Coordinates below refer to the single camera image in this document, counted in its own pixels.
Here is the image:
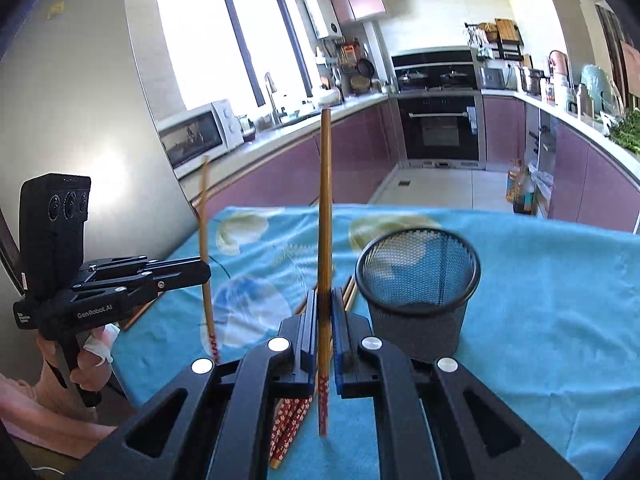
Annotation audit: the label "black camera box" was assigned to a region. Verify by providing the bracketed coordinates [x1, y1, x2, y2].
[20, 174, 91, 299]

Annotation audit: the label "kitchen window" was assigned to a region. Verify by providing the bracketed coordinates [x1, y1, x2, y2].
[156, 0, 312, 116]

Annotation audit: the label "black range hood stove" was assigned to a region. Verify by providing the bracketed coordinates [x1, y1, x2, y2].
[392, 47, 478, 91]

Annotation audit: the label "green vegetables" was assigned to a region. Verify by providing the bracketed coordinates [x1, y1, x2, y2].
[608, 108, 640, 155]

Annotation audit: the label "wooden chopstick red patterned end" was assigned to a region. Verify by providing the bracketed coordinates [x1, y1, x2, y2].
[317, 108, 332, 438]

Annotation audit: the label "black mesh pen holder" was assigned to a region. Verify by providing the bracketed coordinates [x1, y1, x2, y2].
[355, 228, 480, 362]

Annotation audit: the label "chopsticks lying on cloth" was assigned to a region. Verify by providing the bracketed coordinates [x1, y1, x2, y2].
[267, 274, 358, 470]

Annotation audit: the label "purple lower cabinets left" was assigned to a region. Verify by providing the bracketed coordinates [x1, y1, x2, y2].
[181, 96, 407, 217]

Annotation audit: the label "light green kettle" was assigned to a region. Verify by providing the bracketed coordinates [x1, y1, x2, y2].
[580, 64, 624, 117]

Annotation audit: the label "black built-in oven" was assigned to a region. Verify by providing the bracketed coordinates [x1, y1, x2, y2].
[398, 94, 480, 162]

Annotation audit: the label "chrome sink faucet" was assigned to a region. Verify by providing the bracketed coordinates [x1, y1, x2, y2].
[265, 72, 282, 127]

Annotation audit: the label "white microwave oven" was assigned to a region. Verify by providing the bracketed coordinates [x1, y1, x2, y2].
[156, 100, 244, 170]

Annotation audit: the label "white water heater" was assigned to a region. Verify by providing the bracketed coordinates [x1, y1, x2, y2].
[304, 0, 343, 40]

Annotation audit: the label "purple cabinets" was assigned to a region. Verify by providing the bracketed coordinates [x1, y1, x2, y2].
[482, 90, 639, 234]
[181, 96, 407, 217]

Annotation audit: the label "blue floral tablecloth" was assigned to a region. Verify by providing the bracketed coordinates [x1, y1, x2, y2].
[112, 205, 639, 479]

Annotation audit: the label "oil bottle on floor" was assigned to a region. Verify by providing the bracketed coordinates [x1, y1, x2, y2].
[506, 159, 535, 216]

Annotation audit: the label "purple lower cabinets right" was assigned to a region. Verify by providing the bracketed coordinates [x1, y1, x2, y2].
[482, 90, 639, 234]

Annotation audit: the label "person's left hand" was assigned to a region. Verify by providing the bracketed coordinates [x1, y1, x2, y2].
[35, 324, 120, 422]

